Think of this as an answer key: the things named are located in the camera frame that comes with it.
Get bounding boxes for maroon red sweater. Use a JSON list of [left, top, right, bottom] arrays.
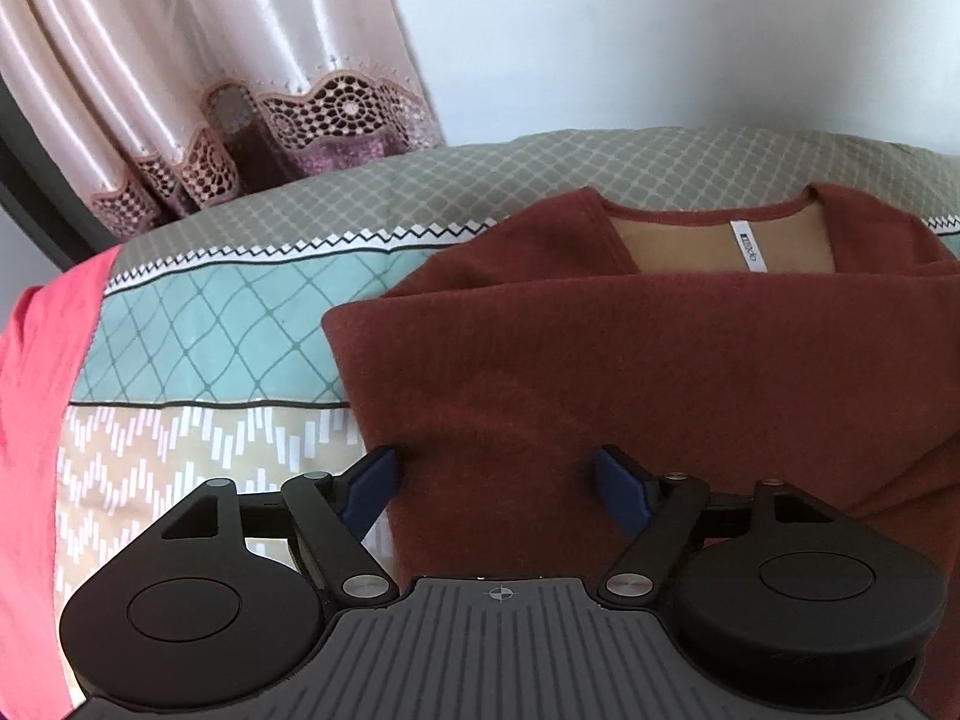
[[320, 182, 960, 720]]

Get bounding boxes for patterned teal beige bedspread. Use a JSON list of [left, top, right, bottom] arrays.
[[52, 127, 960, 706]]

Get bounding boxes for pink red blanket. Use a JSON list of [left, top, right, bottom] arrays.
[[2, 247, 121, 718]]

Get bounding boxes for shiny pink lace curtain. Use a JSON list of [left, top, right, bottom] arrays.
[[2, 0, 441, 239]]

